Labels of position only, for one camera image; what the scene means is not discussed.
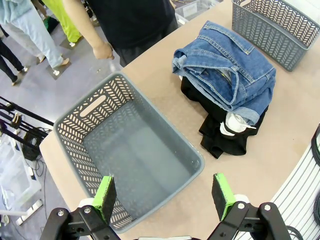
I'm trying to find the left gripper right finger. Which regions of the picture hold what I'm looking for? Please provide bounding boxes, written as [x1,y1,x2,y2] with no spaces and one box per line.
[207,172,292,240]

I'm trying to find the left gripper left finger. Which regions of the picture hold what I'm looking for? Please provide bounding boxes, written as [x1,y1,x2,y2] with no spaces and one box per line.
[41,175,121,240]

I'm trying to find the thin black garment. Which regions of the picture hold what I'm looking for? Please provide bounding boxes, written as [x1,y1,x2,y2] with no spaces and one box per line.
[198,113,248,160]

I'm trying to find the black trousers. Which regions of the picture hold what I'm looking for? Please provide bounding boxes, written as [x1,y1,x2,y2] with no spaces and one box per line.
[180,76,270,136]

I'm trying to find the blue denim jeans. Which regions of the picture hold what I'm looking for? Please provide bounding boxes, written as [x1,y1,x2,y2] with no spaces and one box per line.
[171,20,277,125]

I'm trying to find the person's right forearm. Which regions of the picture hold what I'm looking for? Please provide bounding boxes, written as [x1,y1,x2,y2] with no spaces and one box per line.
[62,0,112,51]

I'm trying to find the person's right hand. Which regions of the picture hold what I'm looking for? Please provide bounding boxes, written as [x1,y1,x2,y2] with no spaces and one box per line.
[92,41,115,61]

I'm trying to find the grey plastic mesh basket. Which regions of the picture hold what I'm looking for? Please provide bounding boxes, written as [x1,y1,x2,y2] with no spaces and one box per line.
[231,0,320,73]
[53,71,205,235]

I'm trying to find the clear plastic storage box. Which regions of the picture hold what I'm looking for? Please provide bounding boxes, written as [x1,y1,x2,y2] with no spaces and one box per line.
[173,0,224,25]
[0,134,43,211]

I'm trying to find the black tripod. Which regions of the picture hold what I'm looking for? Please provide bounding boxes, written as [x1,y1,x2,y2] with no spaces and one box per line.
[0,96,55,151]

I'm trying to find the person in black T-shirt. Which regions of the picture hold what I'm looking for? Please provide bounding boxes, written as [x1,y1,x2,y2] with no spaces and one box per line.
[86,0,180,67]

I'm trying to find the mannequin in light blue fleece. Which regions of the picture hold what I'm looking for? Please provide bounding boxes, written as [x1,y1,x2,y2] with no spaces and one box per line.
[0,0,71,76]

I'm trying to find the mannequin legs in green trousers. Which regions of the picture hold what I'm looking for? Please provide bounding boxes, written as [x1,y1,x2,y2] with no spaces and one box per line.
[41,0,83,48]

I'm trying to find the black cable coil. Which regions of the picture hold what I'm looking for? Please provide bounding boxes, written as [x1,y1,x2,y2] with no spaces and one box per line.
[21,129,43,161]
[311,123,320,166]
[313,197,320,226]
[284,224,305,240]

